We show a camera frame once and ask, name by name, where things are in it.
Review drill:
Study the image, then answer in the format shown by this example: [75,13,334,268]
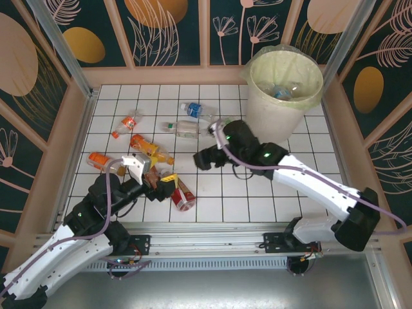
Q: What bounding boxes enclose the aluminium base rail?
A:
[30,221,382,258]

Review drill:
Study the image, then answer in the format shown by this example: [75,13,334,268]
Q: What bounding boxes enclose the slotted grey cable duct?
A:
[86,259,371,273]

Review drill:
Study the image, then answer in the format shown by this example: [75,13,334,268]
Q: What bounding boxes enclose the small bottle blue label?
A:
[179,102,217,122]

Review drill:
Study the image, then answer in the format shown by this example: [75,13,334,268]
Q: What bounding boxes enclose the grey metal sheet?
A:
[44,270,387,309]

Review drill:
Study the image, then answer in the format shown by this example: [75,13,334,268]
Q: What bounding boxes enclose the large bottle blue label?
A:
[273,85,292,100]

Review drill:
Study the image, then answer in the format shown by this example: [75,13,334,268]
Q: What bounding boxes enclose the thin black right gripper cable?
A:
[231,162,258,180]

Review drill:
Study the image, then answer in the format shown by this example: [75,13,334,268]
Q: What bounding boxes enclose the red gold label bottle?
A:
[170,178,197,212]

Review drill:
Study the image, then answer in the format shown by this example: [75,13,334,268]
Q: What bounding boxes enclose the brown label bottle cream cap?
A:
[144,169,170,189]

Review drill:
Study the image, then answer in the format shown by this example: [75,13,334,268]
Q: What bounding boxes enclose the pale green bin liner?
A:
[239,43,324,112]

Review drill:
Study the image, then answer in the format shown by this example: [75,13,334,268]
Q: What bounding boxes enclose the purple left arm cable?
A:
[0,157,152,300]

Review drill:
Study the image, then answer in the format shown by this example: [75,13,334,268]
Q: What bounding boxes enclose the clear bottle green neck label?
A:
[160,120,201,140]

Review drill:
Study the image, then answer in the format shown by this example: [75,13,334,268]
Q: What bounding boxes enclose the clear bottle orange label cap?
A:
[111,109,144,138]

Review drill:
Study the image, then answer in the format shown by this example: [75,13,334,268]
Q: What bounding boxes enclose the aluminium frame post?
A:
[27,0,97,97]
[317,0,377,94]

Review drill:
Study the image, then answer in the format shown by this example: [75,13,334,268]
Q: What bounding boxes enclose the orange label bottle tan cap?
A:
[88,151,127,176]

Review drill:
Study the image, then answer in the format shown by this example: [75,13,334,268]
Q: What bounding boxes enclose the white waste bin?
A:
[246,44,324,144]

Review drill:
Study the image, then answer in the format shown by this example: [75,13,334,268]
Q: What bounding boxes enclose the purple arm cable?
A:
[214,117,408,277]
[0,157,152,300]

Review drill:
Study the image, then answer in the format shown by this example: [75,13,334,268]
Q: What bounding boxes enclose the orange juice bottle orange cap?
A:
[129,134,176,165]

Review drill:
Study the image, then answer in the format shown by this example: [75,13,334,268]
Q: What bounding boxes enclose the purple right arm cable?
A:
[214,117,408,277]

